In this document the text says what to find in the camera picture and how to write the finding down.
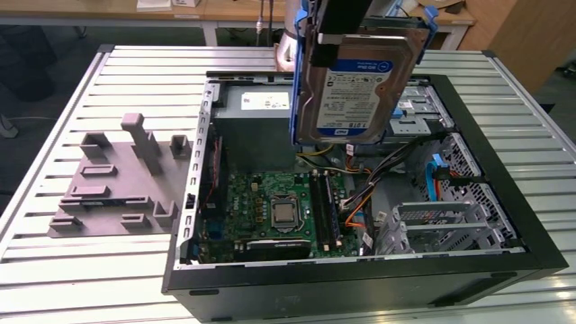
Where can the RAM stick on rack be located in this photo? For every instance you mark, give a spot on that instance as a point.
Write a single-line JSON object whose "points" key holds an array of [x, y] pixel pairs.
{"points": [[103, 202]]}

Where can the CPU socket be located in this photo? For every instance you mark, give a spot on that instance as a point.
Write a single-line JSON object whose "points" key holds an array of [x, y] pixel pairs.
{"points": [[286, 197]]}

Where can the black graphics card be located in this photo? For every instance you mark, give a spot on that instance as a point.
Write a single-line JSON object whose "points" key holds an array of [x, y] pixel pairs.
{"points": [[279, 248]]}

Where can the silver CPU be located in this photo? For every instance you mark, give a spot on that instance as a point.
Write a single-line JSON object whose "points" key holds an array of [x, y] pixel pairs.
{"points": [[285, 213]]}

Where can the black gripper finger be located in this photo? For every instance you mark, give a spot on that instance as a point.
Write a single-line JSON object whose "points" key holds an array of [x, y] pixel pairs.
{"points": [[342, 20]]}

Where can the black open PC case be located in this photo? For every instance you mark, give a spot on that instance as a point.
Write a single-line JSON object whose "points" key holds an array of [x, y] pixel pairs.
{"points": [[315, 290]]}

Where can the RAM stick in slot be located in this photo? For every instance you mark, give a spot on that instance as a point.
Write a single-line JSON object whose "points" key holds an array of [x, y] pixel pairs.
{"points": [[333, 209]]}

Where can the metal optical drive cage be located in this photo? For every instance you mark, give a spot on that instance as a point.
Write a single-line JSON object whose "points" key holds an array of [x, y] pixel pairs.
{"points": [[419, 125]]}

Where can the metal disk bay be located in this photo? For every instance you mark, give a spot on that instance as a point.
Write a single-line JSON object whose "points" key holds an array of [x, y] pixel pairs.
{"points": [[446, 227]]}

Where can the grey power supply unit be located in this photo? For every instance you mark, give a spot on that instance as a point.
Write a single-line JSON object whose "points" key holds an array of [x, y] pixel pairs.
{"points": [[257, 141]]}

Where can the hard disk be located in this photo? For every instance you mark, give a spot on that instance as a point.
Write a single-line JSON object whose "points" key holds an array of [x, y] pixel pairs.
{"points": [[361, 101]]}

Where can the blue plastic cage latch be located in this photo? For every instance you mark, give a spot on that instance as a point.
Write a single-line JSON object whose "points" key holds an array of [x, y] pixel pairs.
{"points": [[399, 111]]}

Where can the brown cardboard piece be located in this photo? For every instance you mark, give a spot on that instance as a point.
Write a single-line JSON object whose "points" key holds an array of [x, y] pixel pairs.
{"points": [[450, 5]]}

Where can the small white box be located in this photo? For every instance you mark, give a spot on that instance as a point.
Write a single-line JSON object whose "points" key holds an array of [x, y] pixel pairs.
{"points": [[187, 2]]}

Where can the wooden cabinet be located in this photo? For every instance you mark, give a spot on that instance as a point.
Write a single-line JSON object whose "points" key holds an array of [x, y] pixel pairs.
{"points": [[531, 40]]}

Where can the grey parts rack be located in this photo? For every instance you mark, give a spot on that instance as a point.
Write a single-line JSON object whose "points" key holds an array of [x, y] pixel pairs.
{"points": [[117, 189]]}

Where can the green motherboard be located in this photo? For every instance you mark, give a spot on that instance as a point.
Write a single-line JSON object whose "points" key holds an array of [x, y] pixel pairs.
{"points": [[253, 189]]}

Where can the grey stand foot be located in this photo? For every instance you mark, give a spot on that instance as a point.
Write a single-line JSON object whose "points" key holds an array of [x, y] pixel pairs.
{"points": [[7, 126]]}

